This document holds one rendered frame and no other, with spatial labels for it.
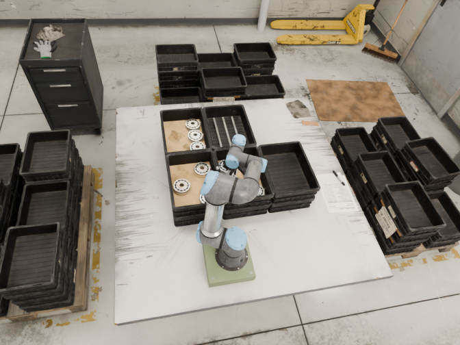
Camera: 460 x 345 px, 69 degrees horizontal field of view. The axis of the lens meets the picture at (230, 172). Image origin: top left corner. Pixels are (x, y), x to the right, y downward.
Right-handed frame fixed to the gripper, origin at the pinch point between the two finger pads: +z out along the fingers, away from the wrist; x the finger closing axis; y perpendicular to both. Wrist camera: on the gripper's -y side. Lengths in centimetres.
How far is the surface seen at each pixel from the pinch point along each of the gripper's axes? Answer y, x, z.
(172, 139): 51, -3, 4
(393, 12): -13, -406, 29
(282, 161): -19.1, -33.0, 0.3
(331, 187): -56, -46, 11
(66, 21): 208, -51, 4
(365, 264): -95, -5, 11
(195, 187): 14.8, 19.4, 3.3
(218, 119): 38, -39, 2
